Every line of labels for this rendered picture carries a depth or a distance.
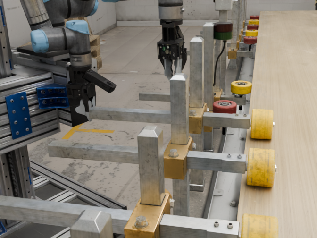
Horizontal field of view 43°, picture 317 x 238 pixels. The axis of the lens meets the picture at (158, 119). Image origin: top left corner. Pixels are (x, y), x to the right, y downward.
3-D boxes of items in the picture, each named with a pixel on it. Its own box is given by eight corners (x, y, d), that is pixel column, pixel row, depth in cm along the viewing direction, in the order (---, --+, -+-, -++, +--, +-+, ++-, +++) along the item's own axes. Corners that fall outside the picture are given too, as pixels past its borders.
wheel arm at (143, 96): (138, 102, 170) (138, 92, 168) (141, 99, 173) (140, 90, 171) (245, 107, 159) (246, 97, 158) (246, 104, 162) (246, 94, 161)
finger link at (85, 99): (87, 108, 150) (85, 86, 147) (92, 108, 149) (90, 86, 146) (82, 113, 146) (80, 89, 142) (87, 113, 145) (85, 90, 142)
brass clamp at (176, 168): (158, 178, 88) (158, 157, 87) (171, 151, 101) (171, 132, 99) (187, 180, 87) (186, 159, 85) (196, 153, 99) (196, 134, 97)
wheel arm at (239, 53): (183, 56, 261) (183, 50, 259) (184, 55, 264) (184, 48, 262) (252, 58, 251) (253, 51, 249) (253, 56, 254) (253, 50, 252)
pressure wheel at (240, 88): (240, 114, 157) (241, 86, 153) (225, 109, 163) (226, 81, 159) (254, 110, 161) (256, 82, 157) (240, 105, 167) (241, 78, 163)
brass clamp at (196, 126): (180, 133, 111) (180, 115, 109) (188, 115, 123) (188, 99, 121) (203, 134, 110) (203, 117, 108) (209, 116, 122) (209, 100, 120)
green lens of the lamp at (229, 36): (212, 39, 131) (212, 32, 130) (214, 36, 136) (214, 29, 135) (231, 39, 129) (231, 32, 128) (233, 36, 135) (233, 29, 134)
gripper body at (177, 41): (156, 61, 127) (155, 21, 123) (162, 55, 135) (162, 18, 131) (180, 62, 125) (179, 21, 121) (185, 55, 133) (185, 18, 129)
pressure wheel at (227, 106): (211, 137, 138) (211, 105, 134) (213, 128, 145) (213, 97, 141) (234, 139, 136) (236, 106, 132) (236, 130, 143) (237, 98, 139)
